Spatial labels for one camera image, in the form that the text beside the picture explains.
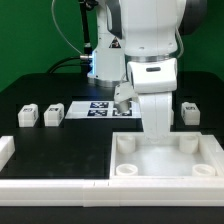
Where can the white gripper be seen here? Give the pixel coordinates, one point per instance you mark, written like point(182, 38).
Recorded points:
point(153, 84)

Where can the white square table top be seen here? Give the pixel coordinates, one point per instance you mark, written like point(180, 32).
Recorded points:
point(133, 155)

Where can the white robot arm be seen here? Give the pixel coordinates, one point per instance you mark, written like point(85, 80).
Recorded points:
point(139, 42)

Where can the white marker sheet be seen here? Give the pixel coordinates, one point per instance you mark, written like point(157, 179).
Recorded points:
point(100, 110)

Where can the white U-shaped fence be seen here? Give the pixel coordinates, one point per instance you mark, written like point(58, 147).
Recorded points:
point(196, 190)

